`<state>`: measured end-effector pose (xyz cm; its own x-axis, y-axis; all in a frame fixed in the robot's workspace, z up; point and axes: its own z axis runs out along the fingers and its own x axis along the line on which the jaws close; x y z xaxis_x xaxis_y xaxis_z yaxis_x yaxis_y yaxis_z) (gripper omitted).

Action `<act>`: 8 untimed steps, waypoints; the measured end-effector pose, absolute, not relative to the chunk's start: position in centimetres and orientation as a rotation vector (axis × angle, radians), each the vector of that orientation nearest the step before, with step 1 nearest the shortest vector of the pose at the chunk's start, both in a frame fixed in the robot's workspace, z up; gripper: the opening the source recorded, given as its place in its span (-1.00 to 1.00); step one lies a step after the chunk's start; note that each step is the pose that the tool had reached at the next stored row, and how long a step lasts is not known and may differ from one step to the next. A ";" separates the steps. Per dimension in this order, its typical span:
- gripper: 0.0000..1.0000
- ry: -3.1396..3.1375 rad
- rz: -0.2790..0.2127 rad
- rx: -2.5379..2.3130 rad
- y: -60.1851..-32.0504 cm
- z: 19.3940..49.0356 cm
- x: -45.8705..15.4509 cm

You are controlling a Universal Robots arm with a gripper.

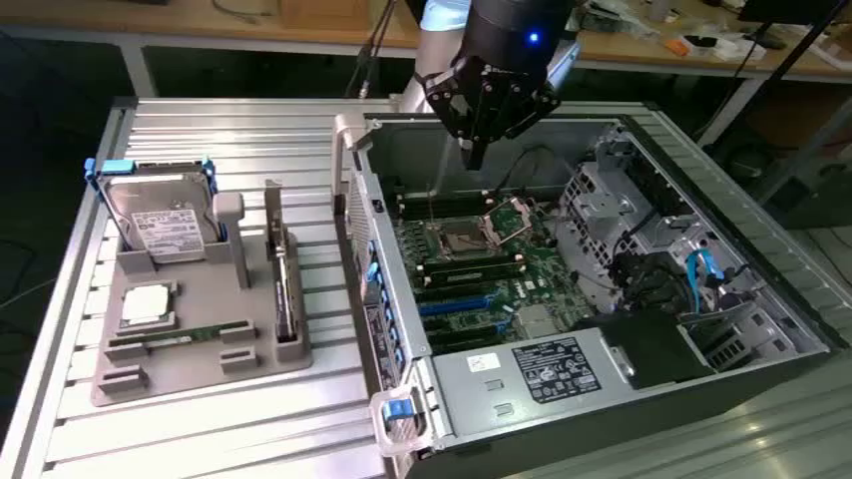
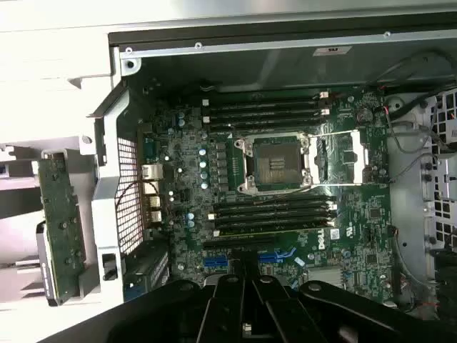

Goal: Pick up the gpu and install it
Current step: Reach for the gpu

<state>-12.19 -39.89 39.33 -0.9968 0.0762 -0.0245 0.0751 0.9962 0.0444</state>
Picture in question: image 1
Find grey power supply unit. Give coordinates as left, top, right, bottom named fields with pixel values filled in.
left=425, top=332, right=644, bottom=438

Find blue flat wire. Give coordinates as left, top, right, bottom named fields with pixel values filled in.
left=682, top=247, right=725, bottom=314

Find black plastic shroud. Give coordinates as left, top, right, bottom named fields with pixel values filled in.
left=574, top=309, right=721, bottom=391

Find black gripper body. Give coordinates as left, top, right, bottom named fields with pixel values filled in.
left=450, top=0, right=574, bottom=110

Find open black PC case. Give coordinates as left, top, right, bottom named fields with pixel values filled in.
left=336, top=113, right=852, bottom=479

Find silver chipset heatsink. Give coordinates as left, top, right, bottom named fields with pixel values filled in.
left=516, top=303, right=568, bottom=336

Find grey diagonal metal bar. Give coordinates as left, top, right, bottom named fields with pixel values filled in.
left=754, top=97, right=852, bottom=206

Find clear plastic bags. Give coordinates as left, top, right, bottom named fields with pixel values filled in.
left=576, top=0, right=664, bottom=44

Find grey parts rack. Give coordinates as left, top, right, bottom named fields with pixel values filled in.
left=89, top=193, right=314, bottom=408

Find thin black rod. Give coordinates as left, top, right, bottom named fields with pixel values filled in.
left=764, top=0, right=841, bottom=84

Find green motherboard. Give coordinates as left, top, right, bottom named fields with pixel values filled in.
left=389, top=187, right=600, bottom=355

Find grey metal disk bay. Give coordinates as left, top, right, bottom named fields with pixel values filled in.
left=677, top=298, right=800, bottom=373

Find black monitor with stand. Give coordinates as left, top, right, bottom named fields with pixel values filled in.
left=736, top=0, right=852, bottom=50

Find thin black wire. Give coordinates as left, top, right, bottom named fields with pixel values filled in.
left=498, top=144, right=580, bottom=194

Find black hanging cable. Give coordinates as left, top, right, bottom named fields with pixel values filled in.
left=344, top=0, right=396, bottom=100

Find CPU socket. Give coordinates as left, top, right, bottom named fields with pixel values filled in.
left=434, top=219, right=498, bottom=259

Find black wire bundle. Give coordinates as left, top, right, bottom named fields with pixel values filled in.
left=608, top=251, right=697, bottom=315

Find wooden desk white legs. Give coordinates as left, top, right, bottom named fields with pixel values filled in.
left=0, top=0, right=426, bottom=99
left=570, top=0, right=852, bottom=146

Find metal socket cover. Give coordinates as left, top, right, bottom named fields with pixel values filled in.
left=478, top=197, right=537, bottom=244

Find hard disk in blue caddy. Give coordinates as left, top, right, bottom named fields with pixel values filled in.
left=82, top=156, right=222, bottom=265

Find low profile graphics card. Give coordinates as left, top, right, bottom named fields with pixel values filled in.
left=261, top=178, right=302, bottom=346

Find black RAM stick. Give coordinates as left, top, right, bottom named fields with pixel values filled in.
left=420, top=254, right=528, bottom=289

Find dark computer tower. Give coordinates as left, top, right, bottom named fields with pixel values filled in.
left=764, top=159, right=852, bottom=231

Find grey corner fixture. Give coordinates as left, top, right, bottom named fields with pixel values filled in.
left=368, top=387, right=428, bottom=459
left=330, top=112, right=382, bottom=201

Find green RAM stick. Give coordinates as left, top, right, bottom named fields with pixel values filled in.
left=108, top=320, right=246, bottom=349

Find grey metal drive cage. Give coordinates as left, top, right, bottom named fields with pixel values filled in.
left=556, top=158, right=710, bottom=313

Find silver CPU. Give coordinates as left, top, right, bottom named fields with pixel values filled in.
left=121, top=286, right=176, bottom=326

